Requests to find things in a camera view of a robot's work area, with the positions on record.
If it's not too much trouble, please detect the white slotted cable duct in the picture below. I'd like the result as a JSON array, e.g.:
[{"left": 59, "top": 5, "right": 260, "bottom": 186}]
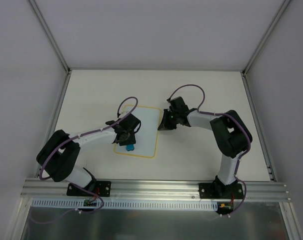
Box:
[{"left": 31, "top": 198, "right": 218, "bottom": 212}]

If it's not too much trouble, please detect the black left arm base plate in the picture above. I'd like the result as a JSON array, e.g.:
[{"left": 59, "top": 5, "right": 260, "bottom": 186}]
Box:
[{"left": 66, "top": 180, "right": 111, "bottom": 197}]

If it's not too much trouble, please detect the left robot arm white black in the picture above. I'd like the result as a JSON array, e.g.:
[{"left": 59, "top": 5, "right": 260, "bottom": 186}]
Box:
[{"left": 36, "top": 114, "right": 141, "bottom": 196}]

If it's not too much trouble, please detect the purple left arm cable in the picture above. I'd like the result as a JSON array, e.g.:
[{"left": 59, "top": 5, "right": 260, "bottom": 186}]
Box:
[{"left": 38, "top": 96, "right": 139, "bottom": 216}]

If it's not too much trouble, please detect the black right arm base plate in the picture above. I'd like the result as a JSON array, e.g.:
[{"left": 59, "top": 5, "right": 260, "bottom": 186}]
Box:
[{"left": 198, "top": 181, "right": 244, "bottom": 200}]

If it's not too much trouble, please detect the yellow framed small whiteboard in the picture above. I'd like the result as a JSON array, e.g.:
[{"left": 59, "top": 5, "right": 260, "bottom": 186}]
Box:
[{"left": 114, "top": 105, "right": 161, "bottom": 159}]

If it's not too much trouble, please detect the blue foam whiteboard eraser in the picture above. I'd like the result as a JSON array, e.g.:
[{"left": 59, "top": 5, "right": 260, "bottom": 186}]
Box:
[{"left": 125, "top": 144, "right": 135, "bottom": 152}]

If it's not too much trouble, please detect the aluminium frame post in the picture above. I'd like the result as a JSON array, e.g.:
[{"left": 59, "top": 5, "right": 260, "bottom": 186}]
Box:
[
  {"left": 27, "top": 0, "right": 71, "bottom": 74},
  {"left": 242, "top": 0, "right": 292, "bottom": 76}
]

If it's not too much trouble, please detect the right aluminium frame post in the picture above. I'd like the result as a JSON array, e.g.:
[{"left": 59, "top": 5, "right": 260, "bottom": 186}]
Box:
[{"left": 242, "top": 0, "right": 292, "bottom": 76}]

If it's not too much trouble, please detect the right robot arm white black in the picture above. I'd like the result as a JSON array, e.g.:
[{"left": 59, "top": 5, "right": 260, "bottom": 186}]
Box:
[{"left": 158, "top": 96, "right": 253, "bottom": 199}]

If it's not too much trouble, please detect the left aluminium frame post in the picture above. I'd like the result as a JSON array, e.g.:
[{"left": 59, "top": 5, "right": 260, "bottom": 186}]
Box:
[{"left": 27, "top": 0, "right": 71, "bottom": 74}]

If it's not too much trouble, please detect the aluminium mounting rail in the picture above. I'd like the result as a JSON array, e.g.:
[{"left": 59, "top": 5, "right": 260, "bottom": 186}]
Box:
[{"left": 20, "top": 178, "right": 292, "bottom": 202}]

